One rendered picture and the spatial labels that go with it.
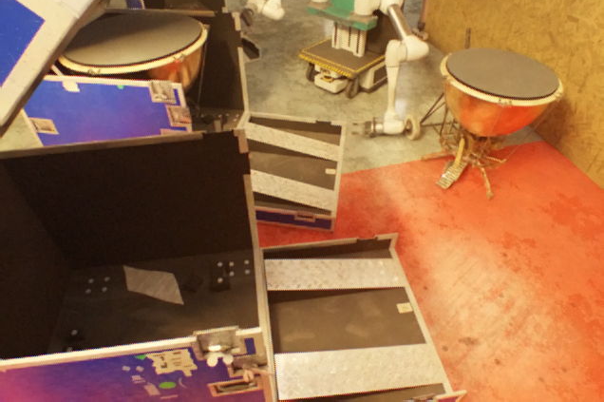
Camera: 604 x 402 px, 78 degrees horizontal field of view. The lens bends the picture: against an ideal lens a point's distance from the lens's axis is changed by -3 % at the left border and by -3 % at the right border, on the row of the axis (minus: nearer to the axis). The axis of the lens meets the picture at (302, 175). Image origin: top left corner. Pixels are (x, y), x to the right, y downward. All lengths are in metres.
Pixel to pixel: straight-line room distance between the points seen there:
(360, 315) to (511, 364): 0.74
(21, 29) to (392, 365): 1.82
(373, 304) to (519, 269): 0.91
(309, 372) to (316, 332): 0.27
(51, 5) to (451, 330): 2.07
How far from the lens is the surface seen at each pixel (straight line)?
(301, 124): 3.14
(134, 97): 2.15
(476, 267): 2.47
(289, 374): 1.80
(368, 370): 1.91
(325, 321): 2.06
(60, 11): 0.50
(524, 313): 2.41
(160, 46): 2.38
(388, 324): 2.10
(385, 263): 2.28
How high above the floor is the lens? 1.85
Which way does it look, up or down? 42 degrees down
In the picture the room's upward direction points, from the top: straight up
